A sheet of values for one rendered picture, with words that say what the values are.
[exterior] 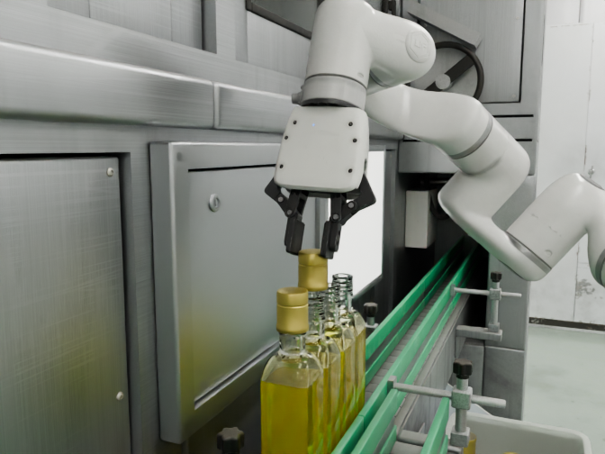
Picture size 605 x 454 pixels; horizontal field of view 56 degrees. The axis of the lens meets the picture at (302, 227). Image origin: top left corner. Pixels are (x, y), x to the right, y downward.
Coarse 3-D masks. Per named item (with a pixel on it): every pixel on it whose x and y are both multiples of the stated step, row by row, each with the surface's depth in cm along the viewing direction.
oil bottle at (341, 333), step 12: (336, 324) 72; (336, 336) 70; (348, 336) 72; (348, 348) 72; (348, 360) 72; (348, 372) 72; (348, 384) 72; (348, 396) 73; (348, 408) 73; (348, 420) 73
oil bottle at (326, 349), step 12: (312, 348) 65; (324, 348) 65; (336, 348) 68; (324, 360) 65; (336, 360) 67; (324, 372) 64; (336, 372) 67; (324, 384) 65; (336, 384) 68; (324, 396) 65; (336, 396) 68; (324, 408) 65; (336, 408) 68; (324, 420) 65; (336, 420) 68; (324, 432) 66; (336, 432) 69; (324, 444) 66; (336, 444) 69
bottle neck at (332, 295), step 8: (328, 288) 71; (336, 288) 71; (328, 296) 71; (336, 296) 71; (328, 304) 71; (336, 304) 71; (328, 312) 71; (336, 312) 71; (328, 320) 71; (336, 320) 72
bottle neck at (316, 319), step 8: (312, 296) 68; (320, 296) 67; (312, 304) 65; (320, 304) 66; (312, 312) 66; (320, 312) 66; (312, 320) 66; (320, 320) 66; (312, 328) 66; (320, 328) 66; (312, 336) 66; (320, 336) 66
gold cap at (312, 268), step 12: (300, 252) 65; (312, 252) 65; (300, 264) 66; (312, 264) 64; (324, 264) 65; (300, 276) 66; (312, 276) 65; (324, 276) 65; (312, 288) 65; (324, 288) 65
